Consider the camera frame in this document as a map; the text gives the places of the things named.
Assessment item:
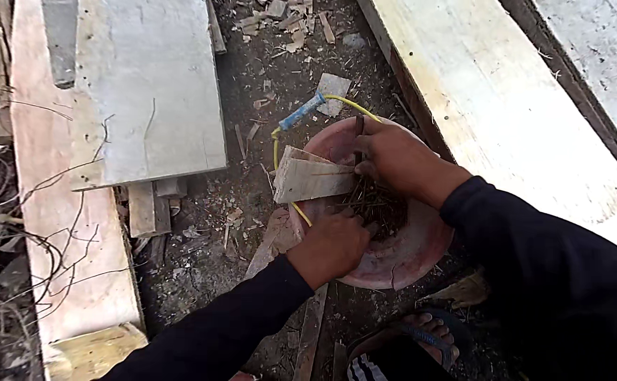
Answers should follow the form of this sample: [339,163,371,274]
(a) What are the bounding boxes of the person's right hand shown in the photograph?
[354,115,473,211]

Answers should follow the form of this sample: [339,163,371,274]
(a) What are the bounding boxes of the person's left hand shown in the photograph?
[286,207,378,292]

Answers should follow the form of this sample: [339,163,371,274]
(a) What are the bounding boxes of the dark narrow metal bar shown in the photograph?
[354,115,365,166]

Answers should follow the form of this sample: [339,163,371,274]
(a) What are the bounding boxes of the person's left forearm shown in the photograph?
[97,253,316,381]

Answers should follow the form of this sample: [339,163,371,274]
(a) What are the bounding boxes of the person's right forearm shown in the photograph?
[439,175,617,381]

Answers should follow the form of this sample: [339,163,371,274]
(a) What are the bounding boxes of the pile of rusty nails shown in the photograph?
[335,172,409,242]

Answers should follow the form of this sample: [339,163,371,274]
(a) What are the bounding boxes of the pale wedge-shaped wood block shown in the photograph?
[273,158,356,204]

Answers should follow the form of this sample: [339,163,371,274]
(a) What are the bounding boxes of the faded red bucket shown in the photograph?
[289,116,455,290]

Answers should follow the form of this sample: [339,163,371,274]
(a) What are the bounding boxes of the flat grey wood chip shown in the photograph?
[316,72,352,117]

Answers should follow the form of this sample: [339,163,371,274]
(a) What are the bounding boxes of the thin rough wood piece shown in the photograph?
[278,145,336,171]

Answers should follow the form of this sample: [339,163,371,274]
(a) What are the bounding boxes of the flat brown board piece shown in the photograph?
[244,207,302,281]

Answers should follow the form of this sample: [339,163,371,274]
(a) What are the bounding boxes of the dry brown leaf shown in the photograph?
[418,269,492,310]

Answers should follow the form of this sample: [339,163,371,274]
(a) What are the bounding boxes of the narrow dark wood strip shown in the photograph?
[292,283,330,381]

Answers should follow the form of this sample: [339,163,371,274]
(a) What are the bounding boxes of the person's legs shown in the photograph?
[347,308,471,381]

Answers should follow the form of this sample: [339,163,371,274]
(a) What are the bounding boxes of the pile of wood scraps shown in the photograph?
[233,0,337,58]

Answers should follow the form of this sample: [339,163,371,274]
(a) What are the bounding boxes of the long pale wooden plank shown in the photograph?
[357,0,617,264]

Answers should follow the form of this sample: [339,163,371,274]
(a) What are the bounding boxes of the small grey wood block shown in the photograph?
[154,177,188,200]

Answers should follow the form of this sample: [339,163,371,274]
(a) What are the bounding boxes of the narrow brown wood stick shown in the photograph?
[205,0,228,55]

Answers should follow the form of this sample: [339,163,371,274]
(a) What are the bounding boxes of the short brown wood block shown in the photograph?
[127,181,172,239]

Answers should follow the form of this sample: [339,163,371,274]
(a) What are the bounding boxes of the wide whitish wooden board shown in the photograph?
[70,0,228,192]

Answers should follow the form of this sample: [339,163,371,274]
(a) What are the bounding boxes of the grey rough concrete-stained plank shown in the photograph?
[498,0,617,198]

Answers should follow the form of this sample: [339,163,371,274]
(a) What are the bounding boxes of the long pinkish wooden plank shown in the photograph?
[10,0,145,347]

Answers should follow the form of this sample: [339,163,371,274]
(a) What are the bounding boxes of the yellowish wood board piece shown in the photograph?
[42,322,149,381]

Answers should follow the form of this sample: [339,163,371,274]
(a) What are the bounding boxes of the tangle of dry twigs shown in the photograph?
[0,61,145,381]

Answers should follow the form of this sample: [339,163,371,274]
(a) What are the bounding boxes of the grey rounded-end wood strip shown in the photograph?
[41,0,80,90]

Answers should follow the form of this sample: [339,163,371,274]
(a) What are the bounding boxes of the yellow cord with blue grip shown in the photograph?
[271,92,383,227]

